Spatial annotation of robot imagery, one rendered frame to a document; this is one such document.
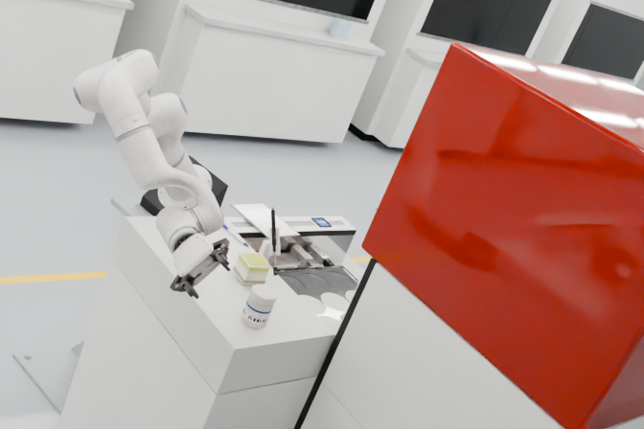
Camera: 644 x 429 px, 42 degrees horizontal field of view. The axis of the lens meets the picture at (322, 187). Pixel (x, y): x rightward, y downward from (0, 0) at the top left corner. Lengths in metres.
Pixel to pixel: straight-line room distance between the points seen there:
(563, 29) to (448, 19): 1.82
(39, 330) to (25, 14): 2.03
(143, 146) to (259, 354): 0.61
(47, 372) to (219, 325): 1.34
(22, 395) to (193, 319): 1.20
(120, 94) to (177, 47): 3.69
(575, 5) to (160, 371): 7.00
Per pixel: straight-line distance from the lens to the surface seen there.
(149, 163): 2.04
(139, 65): 2.18
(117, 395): 2.62
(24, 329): 3.62
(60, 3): 5.05
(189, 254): 1.94
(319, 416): 2.43
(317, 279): 2.72
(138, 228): 2.49
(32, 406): 3.28
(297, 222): 2.90
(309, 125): 6.45
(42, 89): 5.22
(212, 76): 5.72
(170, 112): 2.56
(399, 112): 7.12
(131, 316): 2.51
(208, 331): 2.20
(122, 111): 2.05
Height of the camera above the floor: 2.12
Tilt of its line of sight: 21 degrees down
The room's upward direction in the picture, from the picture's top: 22 degrees clockwise
